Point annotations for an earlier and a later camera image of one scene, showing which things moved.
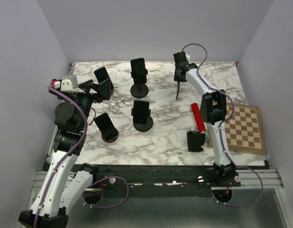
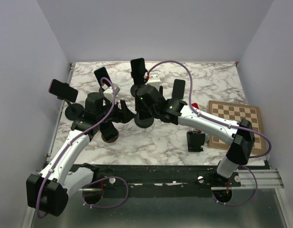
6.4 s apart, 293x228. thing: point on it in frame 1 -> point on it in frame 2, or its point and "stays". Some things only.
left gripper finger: (84, 86) -> (126, 114)
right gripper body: (176, 77) -> (154, 112)
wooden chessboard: (243, 129) stays
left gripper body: (96, 97) -> (114, 114)
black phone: (106, 126) stays
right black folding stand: (195, 140) stays
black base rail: (159, 180) stays
